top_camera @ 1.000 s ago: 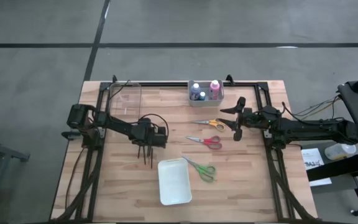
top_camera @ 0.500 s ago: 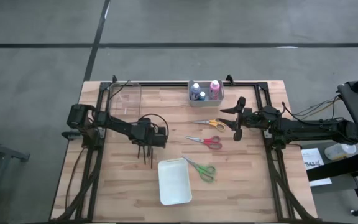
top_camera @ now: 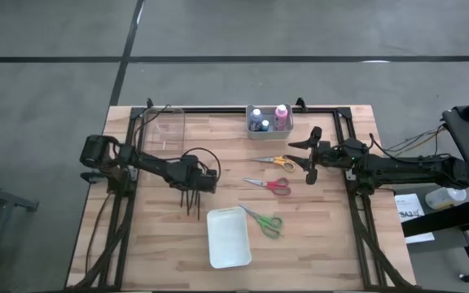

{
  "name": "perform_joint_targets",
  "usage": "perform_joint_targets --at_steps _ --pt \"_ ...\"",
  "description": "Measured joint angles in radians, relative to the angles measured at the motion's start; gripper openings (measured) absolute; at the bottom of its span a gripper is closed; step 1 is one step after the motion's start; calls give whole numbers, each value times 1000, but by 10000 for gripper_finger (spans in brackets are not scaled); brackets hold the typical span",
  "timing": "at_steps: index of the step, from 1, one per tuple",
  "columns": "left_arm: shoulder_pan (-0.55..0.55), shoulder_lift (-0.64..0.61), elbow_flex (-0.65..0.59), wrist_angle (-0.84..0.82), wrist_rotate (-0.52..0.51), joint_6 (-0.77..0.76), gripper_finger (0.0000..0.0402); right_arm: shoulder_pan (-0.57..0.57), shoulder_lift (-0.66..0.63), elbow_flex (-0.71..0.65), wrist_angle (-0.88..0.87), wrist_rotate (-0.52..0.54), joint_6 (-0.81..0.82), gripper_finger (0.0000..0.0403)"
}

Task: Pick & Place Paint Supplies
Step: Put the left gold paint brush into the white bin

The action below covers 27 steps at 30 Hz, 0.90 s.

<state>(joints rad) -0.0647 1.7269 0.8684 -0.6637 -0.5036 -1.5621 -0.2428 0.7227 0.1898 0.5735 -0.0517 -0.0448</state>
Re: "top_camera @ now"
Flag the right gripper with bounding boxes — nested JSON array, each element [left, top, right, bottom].
[[284, 126, 333, 186]]

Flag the yellow handled scissors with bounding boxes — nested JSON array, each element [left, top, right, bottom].
[[251, 154, 296, 173]]

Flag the red handled scissors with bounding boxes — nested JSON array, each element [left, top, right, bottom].
[[243, 176, 292, 197]]

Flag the pink paint bottle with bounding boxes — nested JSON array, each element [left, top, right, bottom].
[[274, 104, 289, 131]]

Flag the dark blue paint bottle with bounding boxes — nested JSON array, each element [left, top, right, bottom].
[[248, 107, 264, 132]]

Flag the white plastic bin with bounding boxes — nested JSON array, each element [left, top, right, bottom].
[[206, 205, 253, 270]]

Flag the green handled scissors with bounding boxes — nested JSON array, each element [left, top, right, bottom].
[[238, 203, 284, 240]]

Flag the grey plastic bin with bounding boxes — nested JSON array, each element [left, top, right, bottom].
[[245, 103, 295, 141]]

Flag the clear plastic container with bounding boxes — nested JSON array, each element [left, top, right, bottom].
[[142, 106, 187, 168]]

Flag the white paper sheet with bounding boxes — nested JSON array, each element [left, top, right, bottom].
[[394, 193, 436, 245]]

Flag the translucent plastic jar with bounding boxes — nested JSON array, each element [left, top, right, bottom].
[[424, 186, 468, 211]]

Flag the dark metal stand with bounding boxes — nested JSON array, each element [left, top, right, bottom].
[[0, 174, 40, 293]]

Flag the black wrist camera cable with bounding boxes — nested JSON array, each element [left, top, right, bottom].
[[182, 146, 222, 181]]

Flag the black aluminium table frame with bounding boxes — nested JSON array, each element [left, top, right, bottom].
[[67, 106, 417, 292]]

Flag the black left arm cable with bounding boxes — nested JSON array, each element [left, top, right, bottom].
[[131, 103, 173, 147]]

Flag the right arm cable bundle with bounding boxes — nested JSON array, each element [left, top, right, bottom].
[[380, 124, 451, 164]]

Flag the thin brown cable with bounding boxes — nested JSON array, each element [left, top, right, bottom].
[[84, 190, 112, 274]]

